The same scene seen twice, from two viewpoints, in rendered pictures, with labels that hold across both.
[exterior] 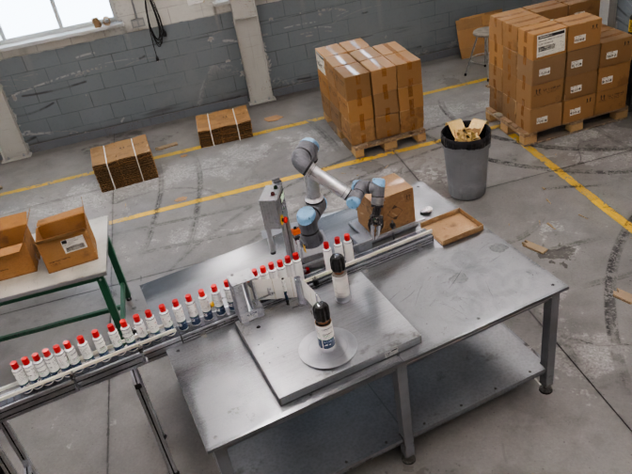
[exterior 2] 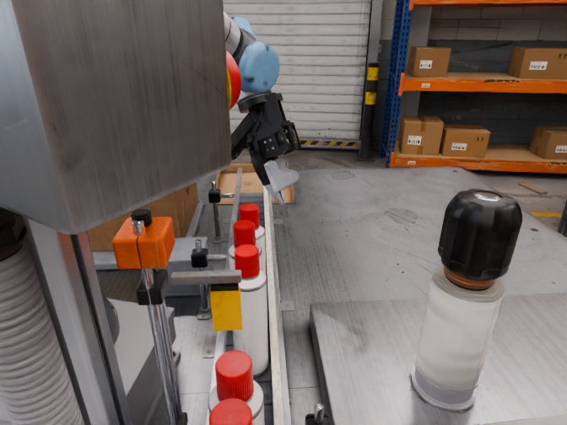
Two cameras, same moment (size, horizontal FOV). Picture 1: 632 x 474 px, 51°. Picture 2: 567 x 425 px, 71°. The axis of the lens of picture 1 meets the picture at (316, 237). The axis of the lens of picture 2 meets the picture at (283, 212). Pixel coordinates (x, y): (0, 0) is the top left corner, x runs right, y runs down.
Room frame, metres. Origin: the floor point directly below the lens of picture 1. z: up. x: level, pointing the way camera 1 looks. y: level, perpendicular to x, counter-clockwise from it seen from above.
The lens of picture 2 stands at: (3.04, 0.37, 1.35)
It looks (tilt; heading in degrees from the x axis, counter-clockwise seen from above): 25 degrees down; 286
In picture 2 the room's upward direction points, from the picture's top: straight up
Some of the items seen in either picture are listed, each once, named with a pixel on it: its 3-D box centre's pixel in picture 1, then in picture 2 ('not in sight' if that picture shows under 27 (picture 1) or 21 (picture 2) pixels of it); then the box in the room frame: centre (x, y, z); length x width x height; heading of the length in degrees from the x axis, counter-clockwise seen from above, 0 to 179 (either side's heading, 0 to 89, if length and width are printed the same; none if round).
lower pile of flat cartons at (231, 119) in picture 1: (224, 126); not in sight; (7.54, 0.87, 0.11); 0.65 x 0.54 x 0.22; 96
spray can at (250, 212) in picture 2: (348, 248); (251, 260); (3.26, -0.18, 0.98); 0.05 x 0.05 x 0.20
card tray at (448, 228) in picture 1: (451, 226); (253, 181); (3.50, -0.87, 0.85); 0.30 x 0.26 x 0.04; 110
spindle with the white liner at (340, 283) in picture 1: (339, 276); (462, 301); (2.93, -0.09, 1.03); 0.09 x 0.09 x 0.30
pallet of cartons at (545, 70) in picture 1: (557, 68); not in sight; (6.43, -2.75, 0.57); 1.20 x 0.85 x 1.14; 101
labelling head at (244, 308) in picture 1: (244, 294); not in sight; (2.94, 0.44, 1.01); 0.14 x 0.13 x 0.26; 110
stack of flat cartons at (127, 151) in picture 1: (124, 163); not in sight; (6.86, 1.97, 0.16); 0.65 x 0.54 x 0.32; 103
